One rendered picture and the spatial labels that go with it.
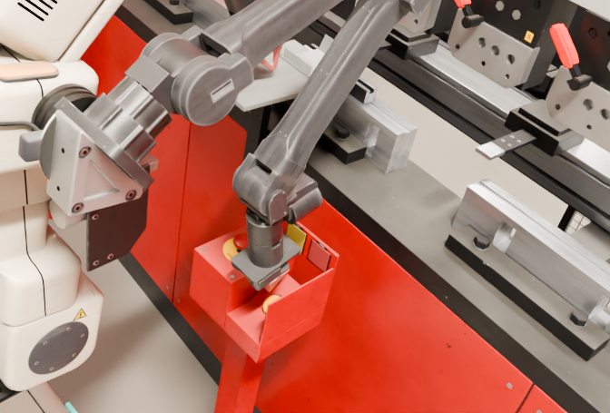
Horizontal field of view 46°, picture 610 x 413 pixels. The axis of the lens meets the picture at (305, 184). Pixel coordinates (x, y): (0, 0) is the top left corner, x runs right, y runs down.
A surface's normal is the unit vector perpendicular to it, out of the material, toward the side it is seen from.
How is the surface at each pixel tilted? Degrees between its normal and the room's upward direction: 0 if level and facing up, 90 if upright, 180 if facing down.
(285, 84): 0
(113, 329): 0
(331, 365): 90
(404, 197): 0
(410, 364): 90
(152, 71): 37
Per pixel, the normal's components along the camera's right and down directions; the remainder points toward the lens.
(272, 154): -0.49, -0.25
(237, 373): -0.71, 0.31
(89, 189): 0.69, 0.53
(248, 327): 0.18, -0.79
